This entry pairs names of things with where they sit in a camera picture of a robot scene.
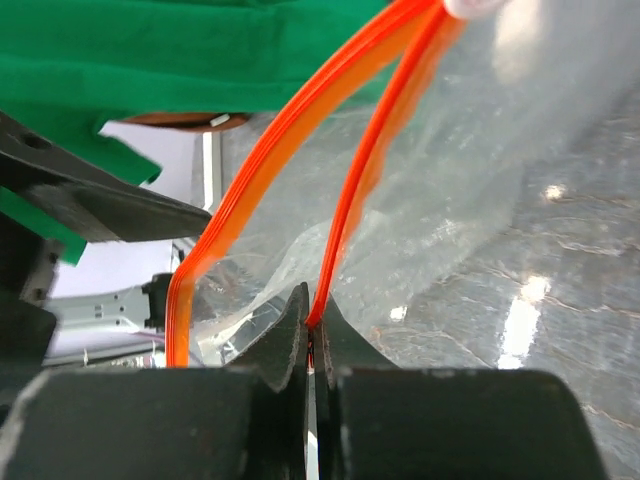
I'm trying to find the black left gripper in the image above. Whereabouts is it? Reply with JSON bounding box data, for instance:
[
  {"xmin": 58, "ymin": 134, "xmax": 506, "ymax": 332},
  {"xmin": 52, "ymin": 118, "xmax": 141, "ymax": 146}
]
[{"xmin": 1, "ymin": 114, "xmax": 211, "ymax": 380}]

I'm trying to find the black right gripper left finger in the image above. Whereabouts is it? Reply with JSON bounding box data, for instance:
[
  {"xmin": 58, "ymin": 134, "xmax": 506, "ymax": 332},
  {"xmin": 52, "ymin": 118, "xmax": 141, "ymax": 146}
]
[{"xmin": 1, "ymin": 284, "xmax": 309, "ymax": 479}]

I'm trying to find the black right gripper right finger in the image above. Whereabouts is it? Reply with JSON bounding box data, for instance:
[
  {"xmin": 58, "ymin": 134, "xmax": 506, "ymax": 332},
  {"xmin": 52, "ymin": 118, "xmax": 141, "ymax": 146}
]
[{"xmin": 313, "ymin": 302, "xmax": 607, "ymax": 479}]

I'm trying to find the clear zip top bag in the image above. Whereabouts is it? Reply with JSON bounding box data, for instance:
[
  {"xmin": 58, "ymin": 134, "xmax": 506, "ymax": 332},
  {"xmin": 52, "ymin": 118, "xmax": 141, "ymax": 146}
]
[{"xmin": 166, "ymin": 1, "xmax": 639, "ymax": 367}]

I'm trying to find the green shirt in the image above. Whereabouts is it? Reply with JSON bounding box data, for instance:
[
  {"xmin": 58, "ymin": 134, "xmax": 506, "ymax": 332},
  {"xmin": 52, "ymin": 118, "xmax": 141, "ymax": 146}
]
[{"xmin": 0, "ymin": 0, "xmax": 401, "ymax": 266}]

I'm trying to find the brown towel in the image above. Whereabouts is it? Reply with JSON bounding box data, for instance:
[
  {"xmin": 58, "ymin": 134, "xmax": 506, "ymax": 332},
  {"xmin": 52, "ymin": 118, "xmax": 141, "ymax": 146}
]
[{"xmin": 121, "ymin": 112, "xmax": 251, "ymax": 133}]

